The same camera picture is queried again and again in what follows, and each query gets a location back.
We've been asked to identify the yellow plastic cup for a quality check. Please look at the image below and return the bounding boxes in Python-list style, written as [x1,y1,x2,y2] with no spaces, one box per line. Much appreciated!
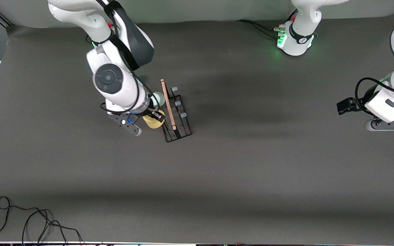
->
[142,110,166,129]

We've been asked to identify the black wire cup holder rack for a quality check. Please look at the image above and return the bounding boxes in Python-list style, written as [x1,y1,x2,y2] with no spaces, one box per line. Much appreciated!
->
[160,79,194,143]

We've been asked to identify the pale green plastic cup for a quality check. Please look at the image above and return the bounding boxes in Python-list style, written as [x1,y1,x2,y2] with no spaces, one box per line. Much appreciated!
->
[150,92,166,109]

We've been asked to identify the dark grey table mat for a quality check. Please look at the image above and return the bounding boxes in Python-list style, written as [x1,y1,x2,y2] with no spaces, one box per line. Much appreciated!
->
[0,15,394,244]

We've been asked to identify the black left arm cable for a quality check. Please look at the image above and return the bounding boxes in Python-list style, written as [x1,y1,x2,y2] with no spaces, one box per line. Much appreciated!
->
[354,78,394,115]

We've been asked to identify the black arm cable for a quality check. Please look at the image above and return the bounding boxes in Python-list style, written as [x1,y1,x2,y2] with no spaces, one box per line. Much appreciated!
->
[354,78,394,115]
[100,0,160,115]

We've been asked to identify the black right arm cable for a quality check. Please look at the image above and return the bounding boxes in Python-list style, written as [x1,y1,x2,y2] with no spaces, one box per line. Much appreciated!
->
[100,0,160,115]

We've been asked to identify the black left base cables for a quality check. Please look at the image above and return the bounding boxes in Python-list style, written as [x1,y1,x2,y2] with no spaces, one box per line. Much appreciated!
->
[236,19,286,38]

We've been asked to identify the loose black cable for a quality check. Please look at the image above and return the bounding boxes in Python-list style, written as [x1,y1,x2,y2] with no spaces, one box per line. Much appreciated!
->
[0,196,83,244]

